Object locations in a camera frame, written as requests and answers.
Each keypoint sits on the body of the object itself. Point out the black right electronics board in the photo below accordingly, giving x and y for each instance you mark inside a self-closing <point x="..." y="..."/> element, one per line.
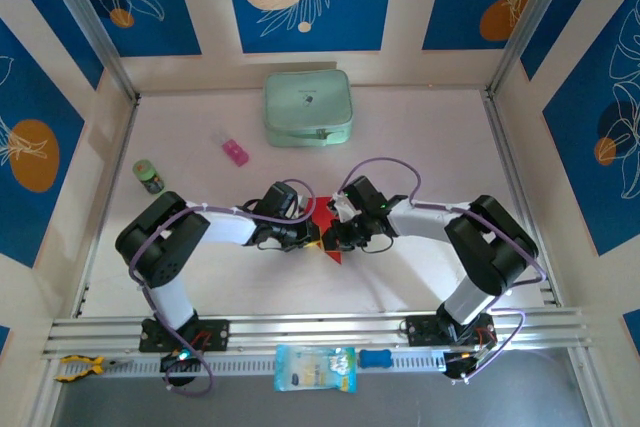
<point x="457" y="364"/>

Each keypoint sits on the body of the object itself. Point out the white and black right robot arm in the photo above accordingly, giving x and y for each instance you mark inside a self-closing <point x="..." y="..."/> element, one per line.
<point x="420" y="222"/>

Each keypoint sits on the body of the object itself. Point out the aluminium front rail frame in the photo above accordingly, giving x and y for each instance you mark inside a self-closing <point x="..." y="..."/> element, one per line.
<point x="310" y="329"/>

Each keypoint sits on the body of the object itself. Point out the small green bottle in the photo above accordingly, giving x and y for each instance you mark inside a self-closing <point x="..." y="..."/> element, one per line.
<point x="147" y="174"/>

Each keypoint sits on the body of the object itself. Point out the black electronics board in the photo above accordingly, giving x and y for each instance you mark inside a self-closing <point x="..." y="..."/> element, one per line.
<point x="175" y="362"/>
<point x="457" y="364"/>

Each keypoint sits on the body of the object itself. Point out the mint green zip case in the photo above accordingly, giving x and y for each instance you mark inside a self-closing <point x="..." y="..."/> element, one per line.
<point x="305" y="102"/>

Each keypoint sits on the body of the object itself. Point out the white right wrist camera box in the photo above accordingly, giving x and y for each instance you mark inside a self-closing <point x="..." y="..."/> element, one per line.
<point x="342" y="207"/>

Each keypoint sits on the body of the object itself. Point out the red square paper sheet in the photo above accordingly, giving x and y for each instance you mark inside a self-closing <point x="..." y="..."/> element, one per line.
<point x="320" y="217"/>

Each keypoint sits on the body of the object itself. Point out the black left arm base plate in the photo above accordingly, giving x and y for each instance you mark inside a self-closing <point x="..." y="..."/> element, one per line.
<point x="215" y="334"/>

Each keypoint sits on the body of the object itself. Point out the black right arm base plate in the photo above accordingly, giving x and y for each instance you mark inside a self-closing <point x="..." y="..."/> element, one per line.
<point x="417" y="329"/>

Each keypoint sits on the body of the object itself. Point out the blue bone-shaped eraser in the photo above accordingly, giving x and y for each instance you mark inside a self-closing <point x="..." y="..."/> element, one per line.
<point x="375" y="358"/>

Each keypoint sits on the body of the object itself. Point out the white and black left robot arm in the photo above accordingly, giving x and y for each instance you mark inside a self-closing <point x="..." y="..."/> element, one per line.
<point x="227" y="227"/>

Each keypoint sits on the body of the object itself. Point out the aluminium side rail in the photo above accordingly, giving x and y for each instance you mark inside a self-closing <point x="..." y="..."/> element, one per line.
<point x="122" y="152"/>
<point x="500" y="137"/>

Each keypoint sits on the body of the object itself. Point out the blue wet wipes pack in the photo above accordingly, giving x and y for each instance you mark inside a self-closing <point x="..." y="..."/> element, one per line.
<point x="315" y="367"/>

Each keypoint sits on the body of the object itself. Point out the black left electronics board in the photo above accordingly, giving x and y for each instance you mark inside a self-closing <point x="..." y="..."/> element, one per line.
<point x="175" y="362"/>

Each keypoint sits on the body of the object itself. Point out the aluminium corner post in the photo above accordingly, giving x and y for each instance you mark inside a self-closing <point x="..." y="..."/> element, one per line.
<point x="530" y="22"/>
<point x="92" y="22"/>

